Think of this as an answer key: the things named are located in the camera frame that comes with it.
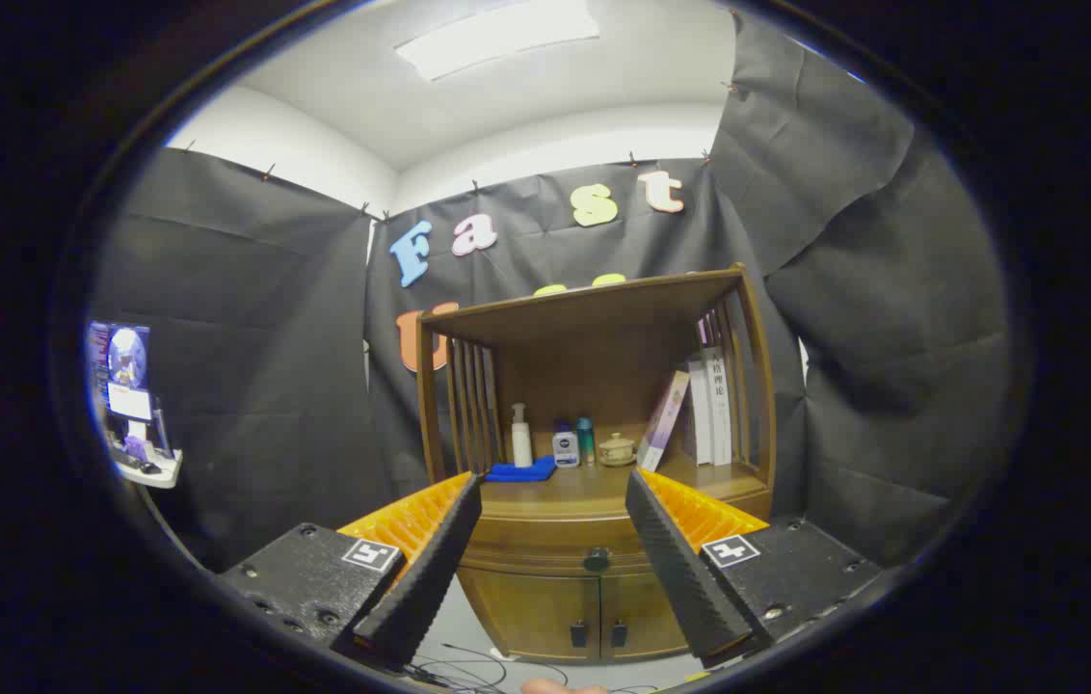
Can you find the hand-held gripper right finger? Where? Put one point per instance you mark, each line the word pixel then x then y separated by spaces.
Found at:
pixel 680 569

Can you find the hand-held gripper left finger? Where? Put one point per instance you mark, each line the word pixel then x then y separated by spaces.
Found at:
pixel 430 578

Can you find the wooden drawer with black knob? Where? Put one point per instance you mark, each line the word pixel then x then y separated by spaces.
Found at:
pixel 526 545

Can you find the wooden cabinet door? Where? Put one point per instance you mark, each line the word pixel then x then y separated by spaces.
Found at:
pixel 642 607
pixel 536 612

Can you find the wooden countertop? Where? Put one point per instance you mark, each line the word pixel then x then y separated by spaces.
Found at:
pixel 584 487

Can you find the wooden cabinet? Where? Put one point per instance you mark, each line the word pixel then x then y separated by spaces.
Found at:
pixel 603 366

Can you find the beige lidded tea cup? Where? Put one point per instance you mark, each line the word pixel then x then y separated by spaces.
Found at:
pixel 617 451

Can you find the dark patterned book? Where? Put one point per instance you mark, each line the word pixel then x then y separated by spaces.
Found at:
pixel 689 434

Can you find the blue folded cloth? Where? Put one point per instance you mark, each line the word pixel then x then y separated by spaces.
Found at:
pixel 518 472

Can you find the purple and white book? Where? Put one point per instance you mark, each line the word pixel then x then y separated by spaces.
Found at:
pixel 663 419

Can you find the teal blue bottle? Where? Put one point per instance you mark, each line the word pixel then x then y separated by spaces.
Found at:
pixel 585 443

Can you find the white pump bottle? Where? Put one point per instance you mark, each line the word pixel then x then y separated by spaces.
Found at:
pixel 521 448

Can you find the white bottle with blue cap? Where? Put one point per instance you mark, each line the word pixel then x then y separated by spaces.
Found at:
pixel 566 451

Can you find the thick white book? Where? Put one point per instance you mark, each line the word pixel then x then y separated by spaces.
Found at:
pixel 720 405

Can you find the white side table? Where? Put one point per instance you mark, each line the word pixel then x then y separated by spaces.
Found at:
pixel 160 472

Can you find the ceiling light panel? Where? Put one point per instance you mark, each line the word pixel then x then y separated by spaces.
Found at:
pixel 497 39

